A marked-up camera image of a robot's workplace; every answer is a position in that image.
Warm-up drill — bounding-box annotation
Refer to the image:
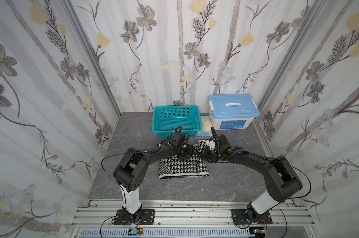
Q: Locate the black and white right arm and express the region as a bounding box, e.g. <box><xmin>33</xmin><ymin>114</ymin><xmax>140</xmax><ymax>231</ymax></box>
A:
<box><xmin>201</xmin><ymin>135</ymin><xmax>303</xmax><ymax>224</ymax></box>

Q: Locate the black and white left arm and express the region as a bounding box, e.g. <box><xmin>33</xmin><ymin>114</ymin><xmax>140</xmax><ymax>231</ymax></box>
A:
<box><xmin>113</xmin><ymin>131</ymin><xmax>199</xmax><ymax>224</ymax></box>

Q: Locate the aluminium rail frame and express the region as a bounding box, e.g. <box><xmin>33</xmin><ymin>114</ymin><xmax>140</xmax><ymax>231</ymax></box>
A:
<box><xmin>71</xmin><ymin>199</ymin><xmax>321</xmax><ymax>238</ymax></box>

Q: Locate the clear bag with yellow contents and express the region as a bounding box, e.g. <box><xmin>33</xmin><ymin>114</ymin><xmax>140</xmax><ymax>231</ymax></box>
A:
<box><xmin>195</xmin><ymin>116</ymin><xmax>213</xmax><ymax>139</ymax></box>

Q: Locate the black white houndstooth scarf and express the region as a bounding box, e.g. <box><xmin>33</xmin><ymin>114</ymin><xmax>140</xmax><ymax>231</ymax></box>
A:
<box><xmin>159</xmin><ymin>140</ymin><xmax>209</xmax><ymax>179</ymax></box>

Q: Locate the white slotted cable duct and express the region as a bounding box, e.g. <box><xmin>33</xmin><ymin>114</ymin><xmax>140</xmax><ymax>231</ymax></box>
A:
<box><xmin>77</xmin><ymin>227</ymin><xmax>255</xmax><ymax>238</ymax></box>

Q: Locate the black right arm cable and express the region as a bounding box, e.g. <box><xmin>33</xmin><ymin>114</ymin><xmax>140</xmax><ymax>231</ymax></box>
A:
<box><xmin>286</xmin><ymin>165</ymin><xmax>312</xmax><ymax>199</ymax></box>

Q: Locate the white box with blue lid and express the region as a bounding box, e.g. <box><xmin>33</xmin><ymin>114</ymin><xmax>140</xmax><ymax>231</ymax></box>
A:
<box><xmin>209</xmin><ymin>94</ymin><xmax>260</xmax><ymax>130</ymax></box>

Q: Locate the teal plastic basket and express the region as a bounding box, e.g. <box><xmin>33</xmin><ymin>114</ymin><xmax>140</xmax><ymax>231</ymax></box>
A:
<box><xmin>152</xmin><ymin>105</ymin><xmax>202</xmax><ymax>137</ymax></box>

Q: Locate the black corrugated cable conduit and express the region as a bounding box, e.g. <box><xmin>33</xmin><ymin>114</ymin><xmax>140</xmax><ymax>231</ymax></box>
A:
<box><xmin>210</xmin><ymin>126</ymin><xmax>223</xmax><ymax>157</ymax></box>

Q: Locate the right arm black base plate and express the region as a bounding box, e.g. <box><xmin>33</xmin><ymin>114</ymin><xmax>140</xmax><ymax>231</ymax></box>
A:
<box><xmin>231</xmin><ymin>209</ymin><xmax>273</xmax><ymax>225</ymax></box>

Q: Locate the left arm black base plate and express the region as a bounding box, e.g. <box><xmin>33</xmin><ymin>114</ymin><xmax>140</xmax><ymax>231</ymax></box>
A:
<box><xmin>112</xmin><ymin>209</ymin><xmax>155</xmax><ymax>226</ymax></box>

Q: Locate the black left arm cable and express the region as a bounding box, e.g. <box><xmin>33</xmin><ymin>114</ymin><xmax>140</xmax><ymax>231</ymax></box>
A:
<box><xmin>100</xmin><ymin>151</ymin><xmax>133</xmax><ymax>185</ymax></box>

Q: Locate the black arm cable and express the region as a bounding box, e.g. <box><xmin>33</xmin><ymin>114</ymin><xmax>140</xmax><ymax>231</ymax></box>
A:
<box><xmin>286</xmin><ymin>165</ymin><xmax>312</xmax><ymax>199</ymax></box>
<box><xmin>100</xmin><ymin>151</ymin><xmax>133</xmax><ymax>185</ymax></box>

